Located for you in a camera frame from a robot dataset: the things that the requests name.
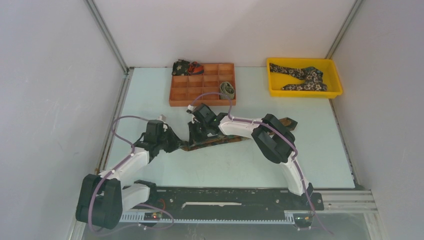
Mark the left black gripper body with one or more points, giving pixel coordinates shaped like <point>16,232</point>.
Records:
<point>167,140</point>

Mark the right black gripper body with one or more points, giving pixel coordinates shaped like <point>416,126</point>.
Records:
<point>204,126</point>

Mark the green orange patterned tie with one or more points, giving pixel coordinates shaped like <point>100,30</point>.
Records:
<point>220,140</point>

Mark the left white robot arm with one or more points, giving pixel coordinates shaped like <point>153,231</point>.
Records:
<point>105,196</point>

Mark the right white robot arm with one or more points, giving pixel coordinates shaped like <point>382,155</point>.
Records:
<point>274,140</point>

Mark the rolled olive green tie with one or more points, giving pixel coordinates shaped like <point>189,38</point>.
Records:
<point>226,88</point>

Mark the orange compartment tray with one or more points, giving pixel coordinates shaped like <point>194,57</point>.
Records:
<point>196,89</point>

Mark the rolled red black tie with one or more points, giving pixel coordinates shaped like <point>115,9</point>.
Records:
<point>195,69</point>

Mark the rolled black floral tie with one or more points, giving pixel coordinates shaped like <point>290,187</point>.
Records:
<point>180,68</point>

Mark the dark floral tie in bin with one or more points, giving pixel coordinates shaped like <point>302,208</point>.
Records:
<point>311,77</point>

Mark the yellow plastic bin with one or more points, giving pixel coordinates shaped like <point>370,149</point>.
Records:
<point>277,81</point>

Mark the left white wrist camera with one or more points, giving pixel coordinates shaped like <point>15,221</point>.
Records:
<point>162,118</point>

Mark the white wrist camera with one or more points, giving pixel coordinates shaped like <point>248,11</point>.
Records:
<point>162,118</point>
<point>190,109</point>

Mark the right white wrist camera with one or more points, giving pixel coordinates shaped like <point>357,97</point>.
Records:
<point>190,109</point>

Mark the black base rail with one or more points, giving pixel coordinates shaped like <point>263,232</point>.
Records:
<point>228,205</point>

